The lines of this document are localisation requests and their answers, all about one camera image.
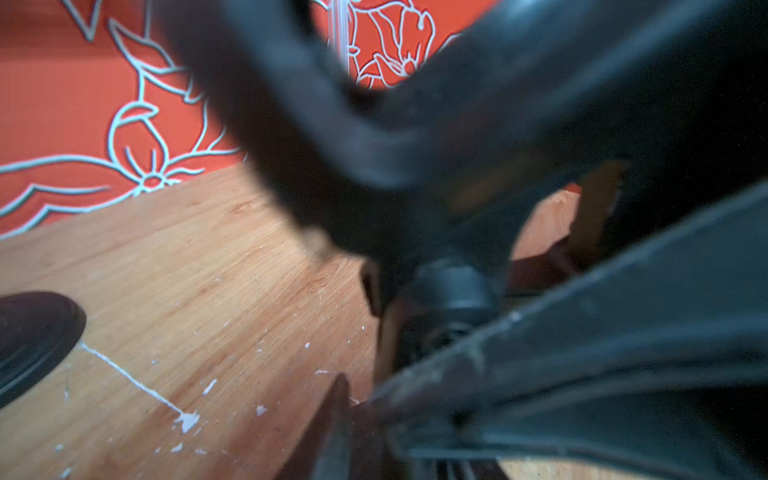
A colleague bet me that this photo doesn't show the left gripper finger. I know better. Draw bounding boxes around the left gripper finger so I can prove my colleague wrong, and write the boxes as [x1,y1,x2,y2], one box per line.
[276,374,352,480]

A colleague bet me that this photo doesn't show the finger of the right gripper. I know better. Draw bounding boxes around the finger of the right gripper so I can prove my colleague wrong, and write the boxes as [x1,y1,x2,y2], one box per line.
[373,183,767,479]

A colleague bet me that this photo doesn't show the black round stand base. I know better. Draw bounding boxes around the black round stand base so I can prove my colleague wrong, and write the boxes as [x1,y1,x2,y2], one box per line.
[1,291,87,407]

